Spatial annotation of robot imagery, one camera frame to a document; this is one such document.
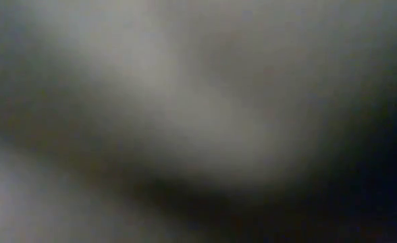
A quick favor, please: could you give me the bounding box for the white mesh garment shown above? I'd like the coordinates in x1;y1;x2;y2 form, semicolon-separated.
0;0;397;243

